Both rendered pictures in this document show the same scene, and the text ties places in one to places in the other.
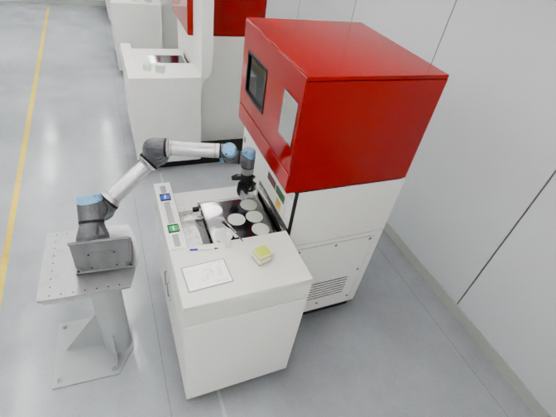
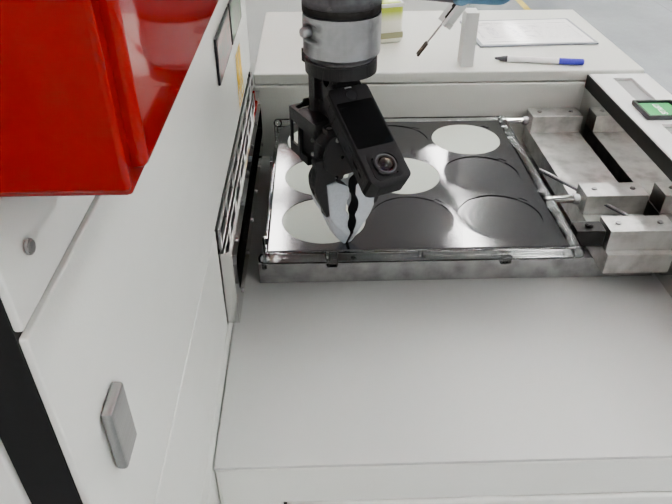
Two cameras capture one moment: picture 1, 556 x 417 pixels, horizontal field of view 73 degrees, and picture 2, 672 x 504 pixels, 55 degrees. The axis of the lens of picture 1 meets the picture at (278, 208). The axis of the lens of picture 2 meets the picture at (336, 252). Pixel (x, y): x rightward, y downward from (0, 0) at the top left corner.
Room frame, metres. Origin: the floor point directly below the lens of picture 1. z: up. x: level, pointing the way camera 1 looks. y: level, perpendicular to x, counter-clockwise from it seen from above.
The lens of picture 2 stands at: (2.33, 0.48, 1.32)
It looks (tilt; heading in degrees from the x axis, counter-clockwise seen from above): 36 degrees down; 206
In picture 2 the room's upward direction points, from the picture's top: straight up
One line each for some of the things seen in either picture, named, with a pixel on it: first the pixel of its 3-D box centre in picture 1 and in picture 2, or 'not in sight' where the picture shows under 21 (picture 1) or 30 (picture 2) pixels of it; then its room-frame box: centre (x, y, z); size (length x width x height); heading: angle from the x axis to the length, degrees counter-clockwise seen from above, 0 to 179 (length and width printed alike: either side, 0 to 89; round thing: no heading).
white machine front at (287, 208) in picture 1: (264, 178); (206, 166); (1.88, 0.12, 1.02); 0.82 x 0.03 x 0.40; 28
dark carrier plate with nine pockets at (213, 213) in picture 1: (236, 219); (401, 176); (1.60, 0.22, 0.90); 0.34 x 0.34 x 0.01; 28
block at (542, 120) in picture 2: not in sight; (553, 119); (1.31, 0.37, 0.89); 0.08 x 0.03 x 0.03; 118
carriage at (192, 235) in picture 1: (190, 232); (585, 187); (1.46, 0.45, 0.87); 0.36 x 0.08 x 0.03; 28
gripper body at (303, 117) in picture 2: (246, 181); (337, 111); (1.76, 0.21, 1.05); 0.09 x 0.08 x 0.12; 56
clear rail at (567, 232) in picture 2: (205, 224); (533, 175); (1.51, 0.38, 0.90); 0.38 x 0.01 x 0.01; 28
